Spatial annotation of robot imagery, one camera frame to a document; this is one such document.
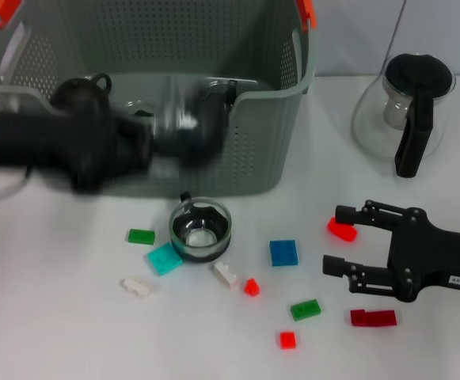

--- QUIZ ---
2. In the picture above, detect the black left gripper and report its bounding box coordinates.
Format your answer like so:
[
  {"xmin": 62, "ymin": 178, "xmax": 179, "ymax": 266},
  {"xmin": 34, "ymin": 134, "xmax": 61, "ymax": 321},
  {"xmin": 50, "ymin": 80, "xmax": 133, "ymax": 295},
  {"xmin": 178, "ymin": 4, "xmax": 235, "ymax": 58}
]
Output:
[{"xmin": 0, "ymin": 90, "xmax": 183, "ymax": 196}]

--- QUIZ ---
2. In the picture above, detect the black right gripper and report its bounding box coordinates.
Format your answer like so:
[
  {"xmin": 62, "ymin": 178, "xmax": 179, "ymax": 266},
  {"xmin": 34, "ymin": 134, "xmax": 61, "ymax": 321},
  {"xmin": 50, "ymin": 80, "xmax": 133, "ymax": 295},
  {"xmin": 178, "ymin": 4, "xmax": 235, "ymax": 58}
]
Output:
[{"xmin": 322, "ymin": 199, "xmax": 460, "ymax": 304}]

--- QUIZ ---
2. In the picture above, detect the cyan toy brick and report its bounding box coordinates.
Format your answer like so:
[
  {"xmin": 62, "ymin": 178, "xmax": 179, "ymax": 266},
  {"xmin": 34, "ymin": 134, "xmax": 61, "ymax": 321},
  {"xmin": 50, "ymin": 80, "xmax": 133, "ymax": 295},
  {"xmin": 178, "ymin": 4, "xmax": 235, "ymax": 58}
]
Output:
[{"xmin": 146, "ymin": 241, "xmax": 184, "ymax": 277}]

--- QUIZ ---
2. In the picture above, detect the white toy brick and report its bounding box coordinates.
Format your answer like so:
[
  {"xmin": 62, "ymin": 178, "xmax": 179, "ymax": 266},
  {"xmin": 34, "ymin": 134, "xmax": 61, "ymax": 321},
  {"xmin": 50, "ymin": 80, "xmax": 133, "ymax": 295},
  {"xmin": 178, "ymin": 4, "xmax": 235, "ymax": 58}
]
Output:
[
  {"xmin": 213, "ymin": 260, "xmax": 241, "ymax": 289},
  {"xmin": 118, "ymin": 275, "xmax": 160, "ymax": 300}
]

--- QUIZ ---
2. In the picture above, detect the grey perforated storage bin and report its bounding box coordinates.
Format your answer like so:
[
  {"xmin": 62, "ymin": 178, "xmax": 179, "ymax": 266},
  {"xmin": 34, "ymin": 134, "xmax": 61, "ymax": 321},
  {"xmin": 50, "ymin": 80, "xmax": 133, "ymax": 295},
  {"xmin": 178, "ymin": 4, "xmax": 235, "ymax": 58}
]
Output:
[{"xmin": 0, "ymin": 0, "xmax": 317, "ymax": 199}]

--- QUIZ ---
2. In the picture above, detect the orange-red sloped toy brick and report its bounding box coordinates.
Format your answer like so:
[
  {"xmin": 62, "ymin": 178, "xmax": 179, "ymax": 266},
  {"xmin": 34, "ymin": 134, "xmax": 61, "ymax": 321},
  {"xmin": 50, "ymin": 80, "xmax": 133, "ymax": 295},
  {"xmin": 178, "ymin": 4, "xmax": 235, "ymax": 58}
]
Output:
[{"xmin": 326, "ymin": 216, "xmax": 359, "ymax": 243}]

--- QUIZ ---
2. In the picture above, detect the dark red toy brick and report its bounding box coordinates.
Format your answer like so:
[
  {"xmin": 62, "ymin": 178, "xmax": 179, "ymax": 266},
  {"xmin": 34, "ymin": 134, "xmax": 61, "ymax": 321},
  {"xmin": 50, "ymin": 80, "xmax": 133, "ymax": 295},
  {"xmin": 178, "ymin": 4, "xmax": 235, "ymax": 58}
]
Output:
[{"xmin": 349, "ymin": 307, "xmax": 397, "ymax": 328}]

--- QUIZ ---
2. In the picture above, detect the black clay teapot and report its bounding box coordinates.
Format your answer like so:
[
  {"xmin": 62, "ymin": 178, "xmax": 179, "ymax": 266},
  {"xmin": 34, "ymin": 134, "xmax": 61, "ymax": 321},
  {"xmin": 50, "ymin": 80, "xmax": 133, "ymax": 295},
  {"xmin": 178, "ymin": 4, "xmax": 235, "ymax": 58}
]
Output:
[{"xmin": 51, "ymin": 73, "xmax": 113, "ymax": 116}]

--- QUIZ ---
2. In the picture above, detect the green toy brick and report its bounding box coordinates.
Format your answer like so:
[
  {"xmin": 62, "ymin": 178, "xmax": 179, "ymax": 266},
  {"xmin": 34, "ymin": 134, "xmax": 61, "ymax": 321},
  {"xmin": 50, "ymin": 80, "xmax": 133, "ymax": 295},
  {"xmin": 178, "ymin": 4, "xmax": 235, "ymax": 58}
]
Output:
[
  {"xmin": 290, "ymin": 298, "xmax": 321, "ymax": 321},
  {"xmin": 126, "ymin": 227, "xmax": 156, "ymax": 245}
]

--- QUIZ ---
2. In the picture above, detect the blue toy brick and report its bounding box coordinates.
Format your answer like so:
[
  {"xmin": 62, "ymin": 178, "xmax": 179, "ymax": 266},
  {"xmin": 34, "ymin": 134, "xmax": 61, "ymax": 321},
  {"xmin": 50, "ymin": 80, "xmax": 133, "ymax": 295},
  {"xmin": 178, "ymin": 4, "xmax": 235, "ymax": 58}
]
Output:
[{"xmin": 268, "ymin": 238, "xmax": 299, "ymax": 267}]

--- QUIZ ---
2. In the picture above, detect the flat orange-red square brick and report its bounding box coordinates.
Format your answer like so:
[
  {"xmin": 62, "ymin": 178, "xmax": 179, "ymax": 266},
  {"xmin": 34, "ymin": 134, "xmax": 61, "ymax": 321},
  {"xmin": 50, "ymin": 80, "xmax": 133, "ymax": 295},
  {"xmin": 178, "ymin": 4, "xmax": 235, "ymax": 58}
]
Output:
[{"xmin": 279, "ymin": 330, "xmax": 298, "ymax": 350}]

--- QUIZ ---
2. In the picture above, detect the small orange-red toy brick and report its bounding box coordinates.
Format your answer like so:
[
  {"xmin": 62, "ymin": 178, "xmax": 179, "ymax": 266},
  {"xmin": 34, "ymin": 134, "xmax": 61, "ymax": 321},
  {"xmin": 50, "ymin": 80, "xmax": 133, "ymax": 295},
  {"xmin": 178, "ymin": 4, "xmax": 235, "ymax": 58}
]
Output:
[{"xmin": 243, "ymin": 277, "xmax": 261, "ymax": 297}]

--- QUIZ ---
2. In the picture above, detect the orange clamp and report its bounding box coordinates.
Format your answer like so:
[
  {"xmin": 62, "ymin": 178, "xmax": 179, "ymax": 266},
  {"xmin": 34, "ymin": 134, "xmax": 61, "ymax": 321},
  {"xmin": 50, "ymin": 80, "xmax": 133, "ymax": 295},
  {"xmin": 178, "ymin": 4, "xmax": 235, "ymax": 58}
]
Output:
[
  {"xmin": 295, "ymin": 0, "xmax": 317, "ymax": 32},
  {"xmin": 0, "ymin": 0, "xmax": 21, "ymax": 29}
]

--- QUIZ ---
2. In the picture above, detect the glass pitcher with black handle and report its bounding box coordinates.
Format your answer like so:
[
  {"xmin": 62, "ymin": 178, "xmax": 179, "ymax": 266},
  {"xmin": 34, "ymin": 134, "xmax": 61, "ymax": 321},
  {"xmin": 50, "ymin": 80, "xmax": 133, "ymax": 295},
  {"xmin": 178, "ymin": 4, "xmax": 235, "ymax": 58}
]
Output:
[{"xmin": 350, "ymin": 52, "xmax": 457, "ymax": 178}]

